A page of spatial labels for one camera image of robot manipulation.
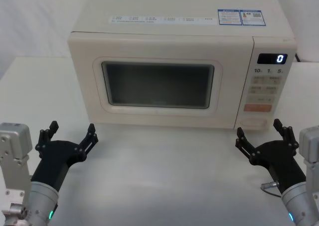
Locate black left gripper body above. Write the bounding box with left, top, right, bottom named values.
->
left=30, top=140, right=87, bottom=194

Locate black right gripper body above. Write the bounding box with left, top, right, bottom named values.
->
left=250, top=139, right=307, bottom=195

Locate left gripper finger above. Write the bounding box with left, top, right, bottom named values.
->
left=34, top=120, right=60, bottom=152
left=74, top=123, right=99, bottom=161

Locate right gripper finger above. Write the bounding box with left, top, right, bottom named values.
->
left=235, top=126, right=263, bottom=165
left=272, top=118, right=300, bottom=152

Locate cream microwave oven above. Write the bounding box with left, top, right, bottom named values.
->
left=67, top=0, right=299, bottom=133

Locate white tablecloth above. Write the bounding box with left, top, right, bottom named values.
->
left=0, top=56, right=319, bottom=226

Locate white curtain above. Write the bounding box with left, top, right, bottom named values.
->
left=0, top=0, right=319, bottom=80

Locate thin cable with silver plug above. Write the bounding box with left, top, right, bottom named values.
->
left=260, top=182, right=284, bottom=197

